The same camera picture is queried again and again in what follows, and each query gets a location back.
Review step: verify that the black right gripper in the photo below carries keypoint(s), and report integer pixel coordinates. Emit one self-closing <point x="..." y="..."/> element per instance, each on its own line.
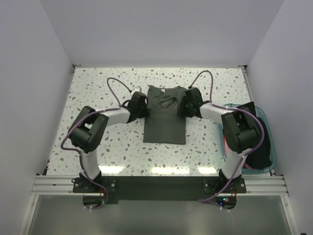
<point x="182" y="111"/>

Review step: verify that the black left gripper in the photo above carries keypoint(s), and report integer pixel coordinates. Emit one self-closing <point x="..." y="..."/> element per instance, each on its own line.
<point x="146" y="112"/>

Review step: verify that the grey green t shirt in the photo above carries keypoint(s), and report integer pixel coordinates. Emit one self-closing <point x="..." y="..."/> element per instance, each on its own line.
<point x="164" y="124"/>

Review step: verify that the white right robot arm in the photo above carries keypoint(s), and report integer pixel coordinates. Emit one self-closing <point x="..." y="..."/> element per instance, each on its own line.
<point x="243" y="133"/>

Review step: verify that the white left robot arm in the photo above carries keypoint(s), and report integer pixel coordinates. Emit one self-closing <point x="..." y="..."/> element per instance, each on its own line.
<point x="86" y="133"/>

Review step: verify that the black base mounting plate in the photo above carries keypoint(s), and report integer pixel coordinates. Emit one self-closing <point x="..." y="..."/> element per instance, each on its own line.
<point x="150" y="188"/>

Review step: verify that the teal plastic laundry basket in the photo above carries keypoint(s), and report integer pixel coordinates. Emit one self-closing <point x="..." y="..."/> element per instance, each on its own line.
<point x="264" y="161"/>

